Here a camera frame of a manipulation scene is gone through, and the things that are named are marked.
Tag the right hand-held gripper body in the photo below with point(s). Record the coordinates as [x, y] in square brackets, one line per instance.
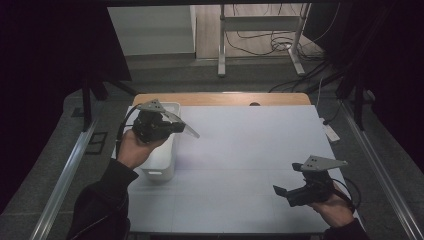
[315, 190]

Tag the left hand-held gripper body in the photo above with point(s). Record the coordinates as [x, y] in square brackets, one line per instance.
[150, 125]

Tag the sunset gradient phone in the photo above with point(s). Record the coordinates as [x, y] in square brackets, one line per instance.
[186, 128]

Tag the white plastic storage bin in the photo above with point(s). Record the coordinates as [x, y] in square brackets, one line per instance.
[163, 156]

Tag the person's right hand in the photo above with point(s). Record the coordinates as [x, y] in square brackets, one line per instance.
[333, 211]

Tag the person's left hand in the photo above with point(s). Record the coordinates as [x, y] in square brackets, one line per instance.
[135, 150]

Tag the white power strip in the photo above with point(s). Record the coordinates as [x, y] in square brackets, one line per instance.
[329, 130]

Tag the wooden table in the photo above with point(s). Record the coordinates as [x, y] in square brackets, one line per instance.
[220, 99]

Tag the white table cover board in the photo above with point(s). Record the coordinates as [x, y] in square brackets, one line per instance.
[233, 160]

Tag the black stand leg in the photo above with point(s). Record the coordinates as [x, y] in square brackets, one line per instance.
[358, 103]
[87, 103]

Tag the white cabinet panel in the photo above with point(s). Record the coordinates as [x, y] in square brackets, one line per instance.
[151, 30]

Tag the black curtain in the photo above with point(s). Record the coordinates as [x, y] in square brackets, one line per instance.
[383, 66]
[50, 83]

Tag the aluminium rail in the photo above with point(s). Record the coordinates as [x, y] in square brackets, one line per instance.
[63, 180]
[383, 173]

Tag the white metal desk frame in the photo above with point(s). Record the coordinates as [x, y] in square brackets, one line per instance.
[260, 30]

